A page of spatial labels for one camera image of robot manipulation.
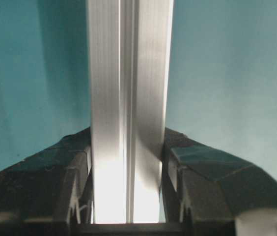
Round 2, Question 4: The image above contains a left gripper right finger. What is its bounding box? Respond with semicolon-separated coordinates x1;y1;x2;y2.
162;128;277;236

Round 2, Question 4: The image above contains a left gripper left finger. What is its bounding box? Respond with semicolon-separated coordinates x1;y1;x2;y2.
0;128;93;236

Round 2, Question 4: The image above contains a silver aluminium extrusion rail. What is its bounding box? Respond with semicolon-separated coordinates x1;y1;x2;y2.
86;0;174;224

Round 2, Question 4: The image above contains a teal table cloth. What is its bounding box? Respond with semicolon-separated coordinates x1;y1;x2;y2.
0;0;277;180

